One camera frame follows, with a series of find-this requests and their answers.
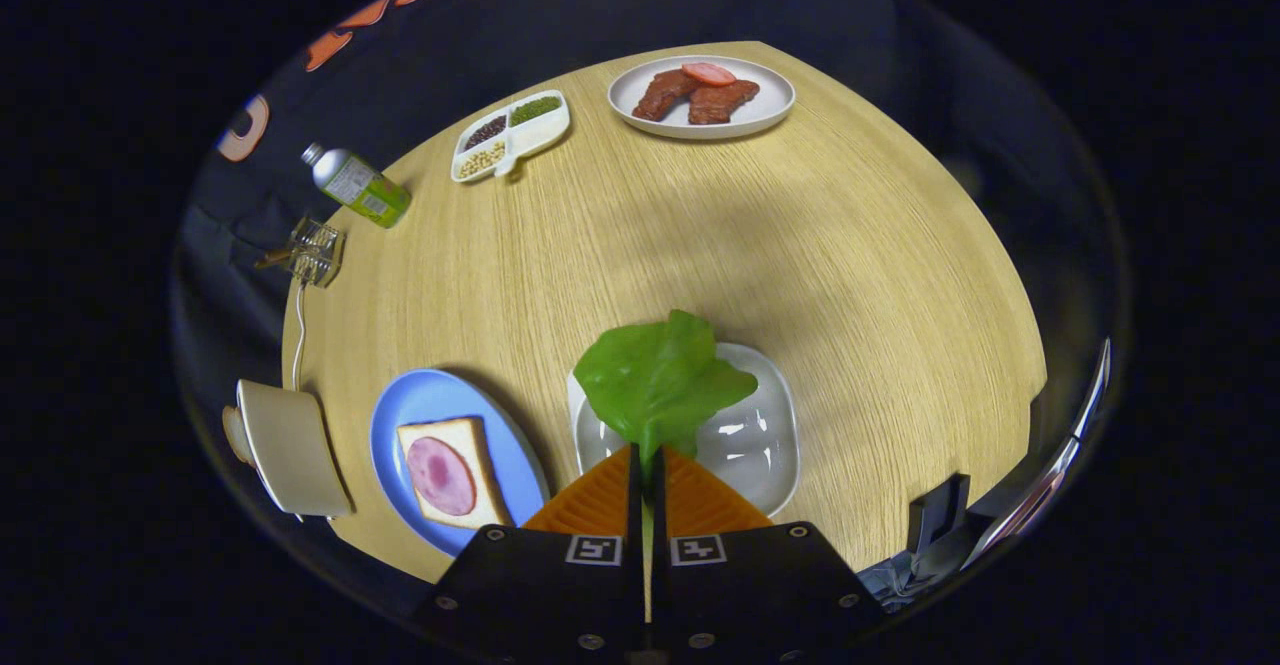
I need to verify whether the white square dish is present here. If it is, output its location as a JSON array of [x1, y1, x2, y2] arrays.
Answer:
[[567, 342, 801, 518]]

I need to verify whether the green lettuce leaf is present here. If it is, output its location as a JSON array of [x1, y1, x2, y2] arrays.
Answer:
[[573, 310, 759, 621]]

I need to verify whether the white power cable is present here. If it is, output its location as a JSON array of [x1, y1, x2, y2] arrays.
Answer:
[[290, 280, 309, 391]]

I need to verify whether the cream toaster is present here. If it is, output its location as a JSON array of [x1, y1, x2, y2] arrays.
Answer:
[[222, 378, 353, 521]]

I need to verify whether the white divided dish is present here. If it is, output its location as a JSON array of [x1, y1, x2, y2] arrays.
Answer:
[[450, 90, 572, 184]]

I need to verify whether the green bottle with silver cap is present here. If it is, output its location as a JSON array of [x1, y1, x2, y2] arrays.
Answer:
[[302, 142, 413, 229]]

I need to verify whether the round white plate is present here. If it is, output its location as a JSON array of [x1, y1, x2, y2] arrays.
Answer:
[[608, 55, 797, 140]]

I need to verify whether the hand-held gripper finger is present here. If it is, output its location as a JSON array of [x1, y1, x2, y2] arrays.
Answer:
[[652, 445, 891, 664], [415, 445, 646, 661]]

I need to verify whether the metal wire basket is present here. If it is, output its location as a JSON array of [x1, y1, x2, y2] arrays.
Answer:
[[288, 217, 347, 289]]

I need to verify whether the pile of yellow soybeans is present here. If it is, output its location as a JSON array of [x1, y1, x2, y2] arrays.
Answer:
[[457, 142, 506, 178]]

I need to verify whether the brown grilled meat piece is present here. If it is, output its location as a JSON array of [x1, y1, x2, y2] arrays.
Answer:
[[632, 68, 701, 123], [687, 80, 761, 126]]

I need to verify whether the pink ham slice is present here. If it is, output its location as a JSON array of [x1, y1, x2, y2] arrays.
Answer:
[[406, 436, 478, 518]]

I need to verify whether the white bread slice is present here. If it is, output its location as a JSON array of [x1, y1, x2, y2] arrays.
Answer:
[[396, 417, 516, 531]]

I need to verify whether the blue plate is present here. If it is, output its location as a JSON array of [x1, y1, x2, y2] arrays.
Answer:
[[370, 368, 551, 558]]

